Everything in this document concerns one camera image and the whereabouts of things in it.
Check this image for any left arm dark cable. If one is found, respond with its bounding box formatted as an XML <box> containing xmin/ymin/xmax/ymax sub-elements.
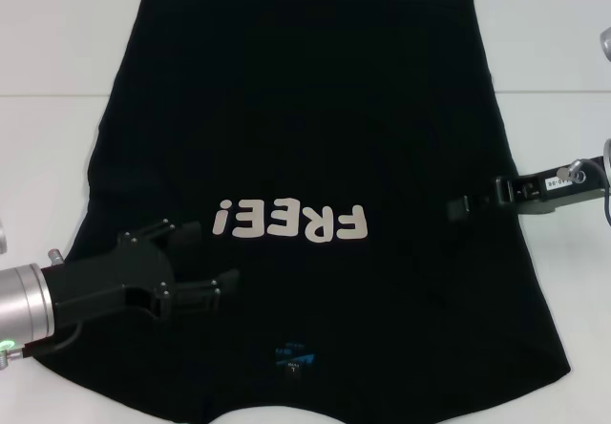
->
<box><xmin>18</xmin><ymin>318</ymin><xmax>85</xmax><ymax>354</ymax></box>

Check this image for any black shirt with FREE print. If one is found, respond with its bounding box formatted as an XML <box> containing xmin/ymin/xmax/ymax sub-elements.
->
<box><xmin>32</xmin><ymin>0</ymin><xmax>574</xmax><ymax>424</ymax></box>

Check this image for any right arm silver cable plug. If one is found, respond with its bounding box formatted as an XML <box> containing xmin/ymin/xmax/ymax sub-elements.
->
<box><xmin>557</xmin><ymin>158</ymin><xmax>589</xmax><ymax>184</ymax></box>

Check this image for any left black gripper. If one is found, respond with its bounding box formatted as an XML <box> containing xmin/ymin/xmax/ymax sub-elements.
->
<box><xmin>41</xmin><ymin>219</ymin><xmax>240</xmax><ymax>323</ymax></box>

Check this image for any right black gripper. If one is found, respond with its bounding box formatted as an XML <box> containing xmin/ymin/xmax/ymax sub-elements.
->
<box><xmin>445</xmin><ymin>155</ymin><xmax>611</xmax><ymax>222</ymax></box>

